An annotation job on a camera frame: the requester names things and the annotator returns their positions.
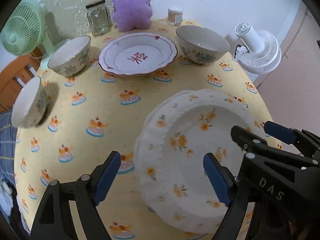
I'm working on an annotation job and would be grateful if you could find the white desk fan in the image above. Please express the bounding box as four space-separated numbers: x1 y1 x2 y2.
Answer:
234 22 282 75

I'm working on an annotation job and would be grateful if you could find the white plate with red pattern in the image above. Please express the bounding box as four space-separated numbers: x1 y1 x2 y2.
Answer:
98 32 178 77

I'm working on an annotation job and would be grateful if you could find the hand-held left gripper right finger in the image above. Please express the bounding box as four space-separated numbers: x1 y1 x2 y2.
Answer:
203 152 260 240

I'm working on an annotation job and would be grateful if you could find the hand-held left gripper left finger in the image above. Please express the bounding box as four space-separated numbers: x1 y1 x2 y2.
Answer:
29 151 122 240

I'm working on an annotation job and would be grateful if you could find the blue plaid blanket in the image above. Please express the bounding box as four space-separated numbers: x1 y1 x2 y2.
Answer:
0 110 20 205

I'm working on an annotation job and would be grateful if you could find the clear glass jar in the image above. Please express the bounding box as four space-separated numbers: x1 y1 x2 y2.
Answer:
85 0 112 37

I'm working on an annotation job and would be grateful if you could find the yellow printed tablecloth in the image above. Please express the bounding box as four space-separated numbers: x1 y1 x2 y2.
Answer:
14 17 284 240

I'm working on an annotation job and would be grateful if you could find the white floral ceramic bowl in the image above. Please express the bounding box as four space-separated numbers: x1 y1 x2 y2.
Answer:
11 77 49 128
176 25 230 65
47 35 92 77

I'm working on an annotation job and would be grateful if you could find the purple plush pillow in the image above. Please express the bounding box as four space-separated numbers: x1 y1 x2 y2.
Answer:
111 0 153 32

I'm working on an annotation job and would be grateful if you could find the green wall cloth with drawings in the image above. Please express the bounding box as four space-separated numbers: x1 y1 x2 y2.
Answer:
37 0 150 43

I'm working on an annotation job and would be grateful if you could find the green desk fan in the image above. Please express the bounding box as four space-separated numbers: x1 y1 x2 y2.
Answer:
0 1 68 70

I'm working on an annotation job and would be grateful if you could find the cotton swab container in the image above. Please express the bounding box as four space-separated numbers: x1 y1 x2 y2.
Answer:
167 6 184 26

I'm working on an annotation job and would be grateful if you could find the white plate with orange flowers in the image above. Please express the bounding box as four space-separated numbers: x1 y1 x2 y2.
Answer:
134 89 269 234

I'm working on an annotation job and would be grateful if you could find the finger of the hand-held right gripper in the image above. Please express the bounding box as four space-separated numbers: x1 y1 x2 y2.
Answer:
230 125 319 168
264 121 320 155

